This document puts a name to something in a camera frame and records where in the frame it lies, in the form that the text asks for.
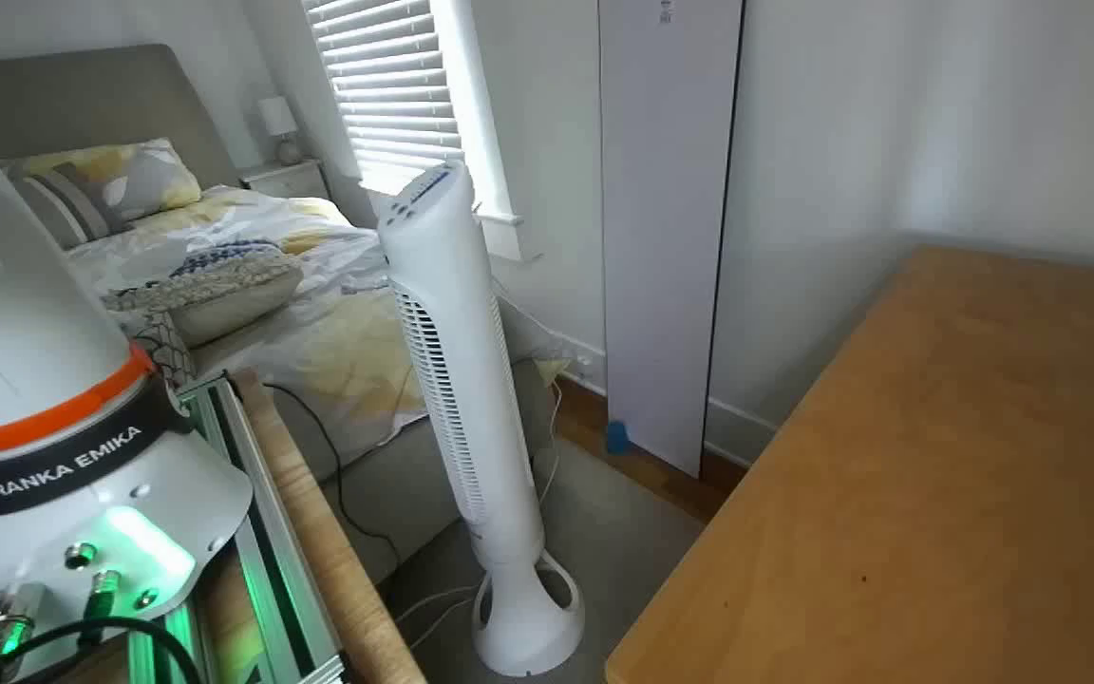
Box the light wooden beam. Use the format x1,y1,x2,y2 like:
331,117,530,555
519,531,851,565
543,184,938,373
233,370,429,684

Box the wooden cabinet panel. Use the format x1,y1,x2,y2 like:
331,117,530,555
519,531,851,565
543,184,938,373
599,245,1094,684

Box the white tower fan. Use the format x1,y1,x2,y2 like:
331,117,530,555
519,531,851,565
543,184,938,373
372,161,590,682

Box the grey upholstered bed frame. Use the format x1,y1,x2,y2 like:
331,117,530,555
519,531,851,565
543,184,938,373
0,42,488,589

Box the white window sill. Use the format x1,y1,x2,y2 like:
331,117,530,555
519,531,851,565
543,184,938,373
475,204,528,266

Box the white fan power cable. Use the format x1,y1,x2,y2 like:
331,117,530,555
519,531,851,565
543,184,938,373
390,578,488,655

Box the grey striped pillow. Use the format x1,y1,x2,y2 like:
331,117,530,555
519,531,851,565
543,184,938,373
7,169,115,250

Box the white yellow floral duvet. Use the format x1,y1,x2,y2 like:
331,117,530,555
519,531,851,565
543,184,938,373
64,184,429,477

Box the black floor cable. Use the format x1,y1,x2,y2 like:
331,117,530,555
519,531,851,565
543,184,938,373
263,379,404,578

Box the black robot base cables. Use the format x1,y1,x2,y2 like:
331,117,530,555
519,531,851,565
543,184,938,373
0,612,209,684

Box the white nightstand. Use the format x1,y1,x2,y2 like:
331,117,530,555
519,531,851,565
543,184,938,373
240,156,334,200

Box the small white table lamp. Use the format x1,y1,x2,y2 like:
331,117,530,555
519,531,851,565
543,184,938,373
253,93,305,169

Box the tall white board panel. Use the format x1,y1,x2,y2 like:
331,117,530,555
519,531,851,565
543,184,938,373
594,0,749,482

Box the folded patterned grey blanket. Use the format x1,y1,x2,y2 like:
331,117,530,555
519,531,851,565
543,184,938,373
97,241,310,352

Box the metal robot stand frame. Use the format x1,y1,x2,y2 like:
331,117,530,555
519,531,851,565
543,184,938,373
126,378,350,684

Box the yellow white patterned pillow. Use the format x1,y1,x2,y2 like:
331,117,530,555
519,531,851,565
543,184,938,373
7,137,205,223

